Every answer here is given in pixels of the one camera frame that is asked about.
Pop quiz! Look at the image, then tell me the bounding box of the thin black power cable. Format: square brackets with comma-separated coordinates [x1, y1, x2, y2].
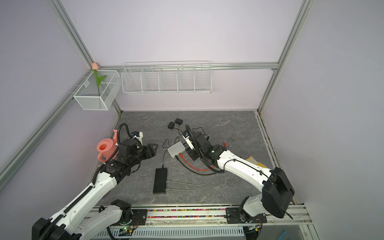
[175, 124, 211, 145]
[161, 136, 181, 169]

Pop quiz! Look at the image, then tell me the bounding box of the red ethernet cable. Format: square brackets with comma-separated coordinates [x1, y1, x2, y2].
[179, 140, 229, 172]

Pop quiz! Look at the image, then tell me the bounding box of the black network switch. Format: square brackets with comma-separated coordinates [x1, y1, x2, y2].
[153, 168, 168, 195]

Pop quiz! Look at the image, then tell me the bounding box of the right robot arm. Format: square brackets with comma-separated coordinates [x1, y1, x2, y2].
[183, 130, 295, 223]

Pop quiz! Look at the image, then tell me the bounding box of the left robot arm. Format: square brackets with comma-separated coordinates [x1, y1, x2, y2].
[32, 123, 159, 240]

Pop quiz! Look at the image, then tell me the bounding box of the black power adapter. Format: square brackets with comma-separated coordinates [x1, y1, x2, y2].
[175, 118, 183, 125]
[168, 122, 175, 130]

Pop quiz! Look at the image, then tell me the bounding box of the pink watering can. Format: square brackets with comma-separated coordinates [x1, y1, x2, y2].
[97, 130, 118, 163]

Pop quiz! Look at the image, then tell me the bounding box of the yellow work glove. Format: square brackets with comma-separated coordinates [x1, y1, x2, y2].
[246, 156, 267, 168]

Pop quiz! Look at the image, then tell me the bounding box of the artificial tulip flower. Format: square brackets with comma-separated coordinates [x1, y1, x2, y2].
[92, 63, 107, 97]

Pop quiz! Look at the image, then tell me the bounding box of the grey ethernet cable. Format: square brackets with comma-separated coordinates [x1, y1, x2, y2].
[166, 172, 230, 191]

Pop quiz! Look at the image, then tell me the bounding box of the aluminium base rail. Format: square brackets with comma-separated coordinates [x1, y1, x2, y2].
[75, 205, 319, 240]

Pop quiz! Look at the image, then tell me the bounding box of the long white wire basket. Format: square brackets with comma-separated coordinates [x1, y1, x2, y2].
[122, 61, 213, 94]

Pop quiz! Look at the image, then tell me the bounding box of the small white wire basket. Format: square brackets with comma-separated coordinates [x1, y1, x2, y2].
[74, 70, 122, 111]

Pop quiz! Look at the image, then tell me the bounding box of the aluminium frame rail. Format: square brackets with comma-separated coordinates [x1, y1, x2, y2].
[1, 1, 314, 190]

